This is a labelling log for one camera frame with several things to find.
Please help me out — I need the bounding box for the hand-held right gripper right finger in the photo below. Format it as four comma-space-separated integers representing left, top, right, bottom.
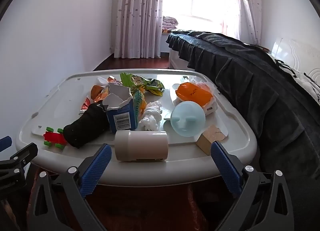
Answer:
211, 141, 295, 231

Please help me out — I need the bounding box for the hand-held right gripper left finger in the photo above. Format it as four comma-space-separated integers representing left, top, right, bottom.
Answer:
29, 143, 112, 231

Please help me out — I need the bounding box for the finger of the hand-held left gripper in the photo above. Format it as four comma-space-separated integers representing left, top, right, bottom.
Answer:
0, 143, 38, 191
0, 136, 12, 153

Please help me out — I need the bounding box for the white cylindrical container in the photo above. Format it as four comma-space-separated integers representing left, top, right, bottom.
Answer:
114, 130, 169, 163

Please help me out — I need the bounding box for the teal and orange wrapper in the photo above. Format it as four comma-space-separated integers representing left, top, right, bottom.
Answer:
132, 90, 147, 122

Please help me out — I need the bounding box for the red and green toy car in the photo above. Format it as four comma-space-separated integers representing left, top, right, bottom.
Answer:
43, 126, 67, 149

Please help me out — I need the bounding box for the small wooden block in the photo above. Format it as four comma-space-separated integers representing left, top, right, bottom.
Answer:
196, 124, 225, 156

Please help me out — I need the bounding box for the white plastic storage box lid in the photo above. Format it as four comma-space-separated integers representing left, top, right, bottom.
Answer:
15, 69, 257, 187

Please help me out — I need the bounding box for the black cloth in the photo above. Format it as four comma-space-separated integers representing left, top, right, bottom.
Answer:
63, 103, 110, 149

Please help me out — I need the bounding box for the torn blue and white carton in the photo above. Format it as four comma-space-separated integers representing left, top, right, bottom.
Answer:
101, 82, 138, 134

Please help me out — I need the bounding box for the light blue round lid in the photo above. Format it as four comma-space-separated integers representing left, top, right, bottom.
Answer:
164, 101, 207, 137

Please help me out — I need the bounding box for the red wrapper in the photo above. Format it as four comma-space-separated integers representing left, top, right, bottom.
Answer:
80, 97, 93, 111

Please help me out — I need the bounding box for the crumpled white tissue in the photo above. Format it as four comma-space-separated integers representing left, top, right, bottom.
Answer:
138, 101, 163, 132

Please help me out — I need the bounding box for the orange snack packet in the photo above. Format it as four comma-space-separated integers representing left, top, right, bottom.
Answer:
93, 77, 118, 104

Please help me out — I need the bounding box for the brown round snack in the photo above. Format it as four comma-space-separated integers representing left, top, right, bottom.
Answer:
91, 85, 103, 99

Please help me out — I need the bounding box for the orange pack in clear bag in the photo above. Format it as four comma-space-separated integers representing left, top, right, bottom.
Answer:
170, 76, 219, 117

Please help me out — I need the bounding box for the bright green snack packet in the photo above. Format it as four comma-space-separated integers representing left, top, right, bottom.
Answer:
119, 72, 150, 89

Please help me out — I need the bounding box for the white printed pillow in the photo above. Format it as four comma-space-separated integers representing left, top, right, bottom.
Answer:
274, 58, 320, 105

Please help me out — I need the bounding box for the white bed base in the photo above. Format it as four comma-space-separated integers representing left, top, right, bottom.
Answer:
169, 48, 190, 69

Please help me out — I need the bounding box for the white headboard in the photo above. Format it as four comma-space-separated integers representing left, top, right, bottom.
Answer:
271, 37, 320, 84

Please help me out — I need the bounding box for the folded pink bedding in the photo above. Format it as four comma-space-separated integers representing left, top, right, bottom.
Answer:
162, 16, 179, 34

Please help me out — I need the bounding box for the pink dotted curtain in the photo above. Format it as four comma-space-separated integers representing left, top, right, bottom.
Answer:
235, 0, 263, 46
111, 0, 165, 59

